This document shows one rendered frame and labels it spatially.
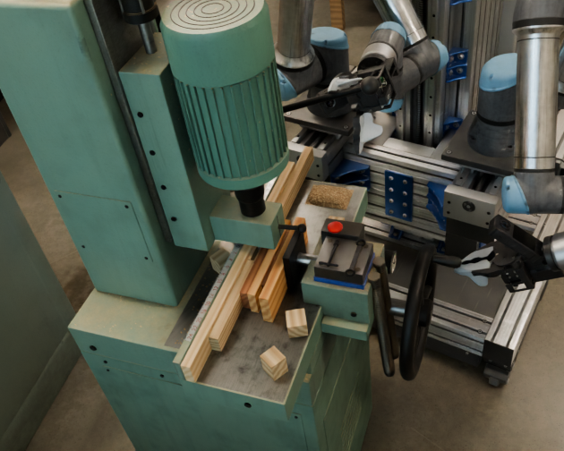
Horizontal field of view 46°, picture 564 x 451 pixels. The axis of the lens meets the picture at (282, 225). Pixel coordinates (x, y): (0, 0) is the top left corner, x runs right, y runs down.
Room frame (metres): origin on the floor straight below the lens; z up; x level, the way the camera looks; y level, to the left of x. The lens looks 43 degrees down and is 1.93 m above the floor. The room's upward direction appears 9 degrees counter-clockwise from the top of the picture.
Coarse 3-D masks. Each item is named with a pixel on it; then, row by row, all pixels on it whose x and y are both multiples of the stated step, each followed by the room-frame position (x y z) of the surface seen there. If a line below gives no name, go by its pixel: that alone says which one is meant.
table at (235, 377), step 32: (320, 224) 1.08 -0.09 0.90; (288, 288) 0.90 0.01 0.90; (256, 320) 0.84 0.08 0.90; (320, 320) 0.83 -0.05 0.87; (352, 320) 0.82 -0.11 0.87; (224, 352) 0.77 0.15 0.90; (256, 352) 0.76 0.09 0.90; (288, 352) 0.75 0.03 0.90; (192, 384) 0.72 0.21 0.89; (224, 384) 0.70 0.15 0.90; (256, 384) 0.69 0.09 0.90; (288, 384) 0.68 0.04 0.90; (288, 416) 0.64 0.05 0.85
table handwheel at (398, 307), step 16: (432, 256) 0.95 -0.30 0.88; (416, 272) 0.85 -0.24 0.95; (432, 272) 0.97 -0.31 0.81; (416, 288) 0.81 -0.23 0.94; (432, 288) 0.96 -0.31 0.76; (400, 304) 0.87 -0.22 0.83; (416, 304) 0.79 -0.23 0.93; (432, 304) 0.86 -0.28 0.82; (416, 320) 0.77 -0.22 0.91; (416, 336) 0.82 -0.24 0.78; (400, 352) 0.74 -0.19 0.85; (416, 352) 0.84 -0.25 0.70; (400, 368) 0.74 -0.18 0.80; (416, 368) 0.79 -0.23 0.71
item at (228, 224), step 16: (224, 208) 1.03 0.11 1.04; (240, 208) 1.02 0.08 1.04; (272, 208) 1.00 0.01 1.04; (224, 224) 1.00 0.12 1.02; (240, 224) 0.99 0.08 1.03; (256, 224) 0.97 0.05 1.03; (272, 224) 0.96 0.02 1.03; (224, 240) 1.01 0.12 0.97; (240, 240) 0.99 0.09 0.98; (256, 240) 0.97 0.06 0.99; (272, 240) 0.96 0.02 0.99
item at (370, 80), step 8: (368, 80) 1.04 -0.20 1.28; (376, 80) 1.04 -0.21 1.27; (352, 88) 1.05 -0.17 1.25; (360, 88) 1.04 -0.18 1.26; (368, 88) 1.03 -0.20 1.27; (376, 88) 1.03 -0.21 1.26; (320, 96) 1.08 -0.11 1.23; (328, 96) 1.07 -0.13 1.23; (336, 96) 1.06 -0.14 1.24; (344, 96) 1.06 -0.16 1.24; (296, 104) 1.10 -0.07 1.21; (304, 104) 1.09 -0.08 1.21; (312, 104) 1.09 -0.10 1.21
